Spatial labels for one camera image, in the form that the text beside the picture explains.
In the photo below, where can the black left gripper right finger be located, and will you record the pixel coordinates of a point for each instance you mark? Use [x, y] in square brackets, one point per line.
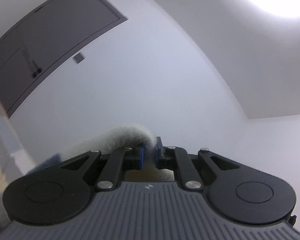
[235, 191]

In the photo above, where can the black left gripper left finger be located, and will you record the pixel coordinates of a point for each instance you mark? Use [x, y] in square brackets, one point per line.
[62, 191]

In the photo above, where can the cream sweater with blue stripes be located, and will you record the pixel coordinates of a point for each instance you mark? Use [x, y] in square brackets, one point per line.
[129, 135]

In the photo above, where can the grey door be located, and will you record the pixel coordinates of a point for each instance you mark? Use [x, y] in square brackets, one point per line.
[52, 33]

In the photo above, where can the black door handle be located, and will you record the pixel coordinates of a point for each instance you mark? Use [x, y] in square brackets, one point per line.
[33, 67]

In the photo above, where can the grey wall switch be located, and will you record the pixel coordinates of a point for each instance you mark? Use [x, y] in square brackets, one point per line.
[78, 58]

